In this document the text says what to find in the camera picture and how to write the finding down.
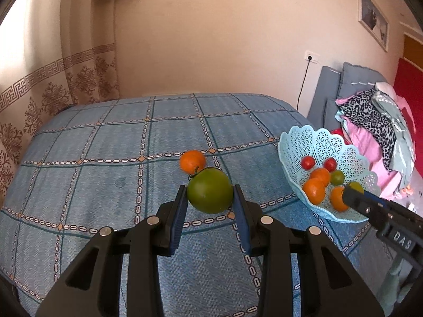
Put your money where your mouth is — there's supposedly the pile of clothes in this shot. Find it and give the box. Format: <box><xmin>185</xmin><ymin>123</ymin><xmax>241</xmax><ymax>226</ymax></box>
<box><xmin>335</xmin><ymin>82</ymin><xmax>416</xmax><ymax>199</ymax></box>

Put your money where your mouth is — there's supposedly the red wall panel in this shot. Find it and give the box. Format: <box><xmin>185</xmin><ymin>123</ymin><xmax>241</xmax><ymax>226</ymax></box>
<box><xmin>393</xmin><ymin>32</ymin><xmax>423</xmax><ymax>159</ymax></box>

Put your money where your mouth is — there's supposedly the oval orange fruit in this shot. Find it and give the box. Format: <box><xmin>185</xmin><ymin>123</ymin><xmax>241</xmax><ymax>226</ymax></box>
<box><xmin>329</xmin><ymin>186</ymin><xmax>348</xmax><ymax>213</ymax></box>

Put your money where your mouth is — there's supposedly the white wall socket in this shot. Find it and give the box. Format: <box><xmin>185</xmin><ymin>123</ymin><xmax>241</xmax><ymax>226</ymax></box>
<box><xmin>305</xmin><ymin>50</ymin><xmax>320</xmax><ymax>64</ymax></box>

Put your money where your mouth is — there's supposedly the patterned beige curtain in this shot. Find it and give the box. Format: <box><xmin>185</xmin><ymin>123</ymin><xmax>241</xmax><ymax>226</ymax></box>
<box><xmin>1</xmin><ymin>0</ymin><xmax>121</xmax><ymax>194</ymax></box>

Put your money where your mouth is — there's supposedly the grey blue sofa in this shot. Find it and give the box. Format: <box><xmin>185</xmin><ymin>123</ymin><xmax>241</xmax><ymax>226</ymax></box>
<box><xmin>307</xmin><ymin>62</ymin><xmax>387</xmax><ymax>131</ymax></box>

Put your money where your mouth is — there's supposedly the red tomato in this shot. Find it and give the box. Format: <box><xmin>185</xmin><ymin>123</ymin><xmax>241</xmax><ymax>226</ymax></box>
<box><xmin>300</xmin><ymin>156</ymin><xmax>315</xmax><ymax>170</ymax></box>
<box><xmin>323</xmin><ymin>157</ymin><xmax>337</xmax><ymax>173</ymax></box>

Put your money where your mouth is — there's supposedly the blue checked bedspread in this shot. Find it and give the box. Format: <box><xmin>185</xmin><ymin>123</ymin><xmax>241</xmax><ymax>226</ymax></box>
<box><xmin>1</xmin><ymin>94</ymin><xmax>394</xmax><ymax>315</ymax></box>

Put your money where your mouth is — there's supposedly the green fruit back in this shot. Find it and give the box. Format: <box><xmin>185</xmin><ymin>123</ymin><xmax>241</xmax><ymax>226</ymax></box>
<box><xmin>186</xmin><ymin>167</ymin><xmax>233</xmax><ymax>214</ymax></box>

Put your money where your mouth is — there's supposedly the green fruit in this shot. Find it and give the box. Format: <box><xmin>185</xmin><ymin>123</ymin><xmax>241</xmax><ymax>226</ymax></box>
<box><xmin>348</xmin><ymin>181</ymin><xmax>364</xmax><ymax>194</ymax></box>
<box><xmin>330</xmin><ymin>170</ymin><xmax>345</xmax><ymax>186</ymax></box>
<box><xmin>186</xmin><ymin>167</ymin><xmax>233</xmax><ymax>214</ymax></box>

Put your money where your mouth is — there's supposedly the green fruit front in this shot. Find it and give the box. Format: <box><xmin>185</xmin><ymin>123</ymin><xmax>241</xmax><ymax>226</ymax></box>
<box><xmin>330</xmin><ymin>170</ymin><xmax>345</xmax><ymax>186</ymax></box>

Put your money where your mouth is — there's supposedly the framed wall picture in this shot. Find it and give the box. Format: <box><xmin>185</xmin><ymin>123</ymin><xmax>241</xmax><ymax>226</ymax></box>
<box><xmin>358</xmin><ymin>0</ymin><xmax>389</xmax><ymax>52</ymax></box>

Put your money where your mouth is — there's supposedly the black power cable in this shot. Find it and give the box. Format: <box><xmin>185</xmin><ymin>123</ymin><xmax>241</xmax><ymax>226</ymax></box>
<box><xmin>296</xmin><ymin>56</ymin><xmax>314</xmax><ymax>110</ymax></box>

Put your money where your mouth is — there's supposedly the large orange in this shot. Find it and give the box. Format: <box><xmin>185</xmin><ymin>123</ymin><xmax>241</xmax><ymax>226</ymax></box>
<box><xmin>302</xmin><ymin>178</ymin><xmax>325</xmax><ymax>205</ymax></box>

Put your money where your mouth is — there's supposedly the light blue lattice basket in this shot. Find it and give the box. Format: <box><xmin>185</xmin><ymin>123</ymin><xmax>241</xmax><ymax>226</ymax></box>
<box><xmin>278</xmin><ymin>125</ymin><xmax>381</xmax><ymax>223</ymax></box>

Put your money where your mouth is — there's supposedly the small orange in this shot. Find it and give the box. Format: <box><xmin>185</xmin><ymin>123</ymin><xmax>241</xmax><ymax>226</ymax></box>
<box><xmin>179</xmin><ymin>150</ymin><xmax>206</xmax><ymax>175</ymax></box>

